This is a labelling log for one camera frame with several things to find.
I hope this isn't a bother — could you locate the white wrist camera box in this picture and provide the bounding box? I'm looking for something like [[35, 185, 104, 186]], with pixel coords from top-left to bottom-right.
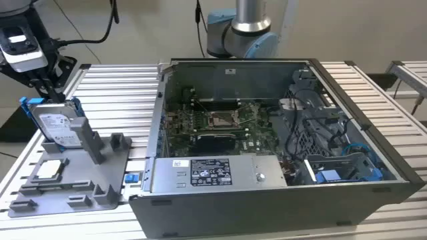
[[0, 26, 51, 73]]

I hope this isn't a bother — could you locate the black RAM slot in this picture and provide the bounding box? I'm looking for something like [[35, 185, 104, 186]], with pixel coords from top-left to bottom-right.
[[191, 97, 242, 106], [192, 127, 250, 135]]

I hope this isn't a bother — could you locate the blue plastic bracket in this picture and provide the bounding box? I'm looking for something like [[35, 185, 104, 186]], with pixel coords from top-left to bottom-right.
[[315, 170, 347, 183]]

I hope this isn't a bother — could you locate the black cable with inline box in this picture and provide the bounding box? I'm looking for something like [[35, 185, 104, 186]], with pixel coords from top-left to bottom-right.
[[194, 0, 207, 57]]

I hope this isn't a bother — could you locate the metal slat side table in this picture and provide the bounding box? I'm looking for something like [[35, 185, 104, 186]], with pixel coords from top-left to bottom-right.
[[384, 60, 427, 97]]

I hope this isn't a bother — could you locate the CPU socket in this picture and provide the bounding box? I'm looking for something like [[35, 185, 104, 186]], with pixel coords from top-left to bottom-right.
[[208, 109, 240, 131]]

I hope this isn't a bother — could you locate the thick black camera cable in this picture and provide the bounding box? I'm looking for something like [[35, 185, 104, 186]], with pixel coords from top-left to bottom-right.
[[50, 14, 114, 47]]

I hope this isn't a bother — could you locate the green motherboard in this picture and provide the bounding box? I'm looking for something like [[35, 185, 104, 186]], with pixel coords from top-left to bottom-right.
[[164, 99, 284, 158]]

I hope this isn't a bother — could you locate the black box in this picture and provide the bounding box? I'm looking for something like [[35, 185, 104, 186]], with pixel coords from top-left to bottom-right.
[[366, 72, 398, 92]]

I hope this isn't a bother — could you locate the black graphics card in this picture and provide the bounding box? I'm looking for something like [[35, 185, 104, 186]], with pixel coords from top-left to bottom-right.
[[195, 133, 236, 153]]

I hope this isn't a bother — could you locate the thin black wall wire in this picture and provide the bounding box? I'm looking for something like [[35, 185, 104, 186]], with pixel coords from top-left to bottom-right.
[[55, 0, 103, 65]]

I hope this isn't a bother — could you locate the grey parts rack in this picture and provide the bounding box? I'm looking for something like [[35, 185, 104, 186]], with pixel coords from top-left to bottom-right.
[[7, 117, 135, 218]]

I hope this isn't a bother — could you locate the black antenna rod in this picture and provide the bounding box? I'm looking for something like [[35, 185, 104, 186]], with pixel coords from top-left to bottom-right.
[[112, 0, 122, 25]]

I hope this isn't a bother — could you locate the metal socket cover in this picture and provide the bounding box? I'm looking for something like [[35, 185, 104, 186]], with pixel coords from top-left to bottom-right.
[[235, 103, 262, 123]]

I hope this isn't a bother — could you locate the blue wire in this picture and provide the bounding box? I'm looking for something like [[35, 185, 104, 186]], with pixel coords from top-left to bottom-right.
[[343, 142, 380, 171]]

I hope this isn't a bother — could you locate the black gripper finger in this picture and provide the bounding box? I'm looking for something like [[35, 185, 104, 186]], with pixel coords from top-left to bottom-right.
[[28, 76, 67, 104]]

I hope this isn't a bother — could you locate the open black PC case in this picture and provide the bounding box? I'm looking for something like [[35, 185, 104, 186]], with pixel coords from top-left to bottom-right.
[[128, 57, 427, 240]]

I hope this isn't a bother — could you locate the silver power supply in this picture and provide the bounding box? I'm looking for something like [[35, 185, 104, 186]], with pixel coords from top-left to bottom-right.
[[150, 154, 288, 195]]

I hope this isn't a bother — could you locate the black wire with connector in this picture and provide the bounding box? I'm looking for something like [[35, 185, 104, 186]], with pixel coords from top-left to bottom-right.
[[327, 115, 356, 151]]

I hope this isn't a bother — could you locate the grey metal disk bay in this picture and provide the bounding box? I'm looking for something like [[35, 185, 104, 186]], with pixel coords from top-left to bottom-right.
[[302, 151, 383, 185]]

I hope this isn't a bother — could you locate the silver CPU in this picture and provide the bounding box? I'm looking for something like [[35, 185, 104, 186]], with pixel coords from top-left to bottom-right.
[[35, 159, 67, 180]]

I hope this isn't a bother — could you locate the hard disk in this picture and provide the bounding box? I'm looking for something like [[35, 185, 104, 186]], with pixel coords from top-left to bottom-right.
[[19, 96, 84, 153]]

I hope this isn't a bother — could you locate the thin metal locking lever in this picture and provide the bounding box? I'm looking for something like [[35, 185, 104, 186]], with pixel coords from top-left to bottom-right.
[[196, 99, 211, 113]]

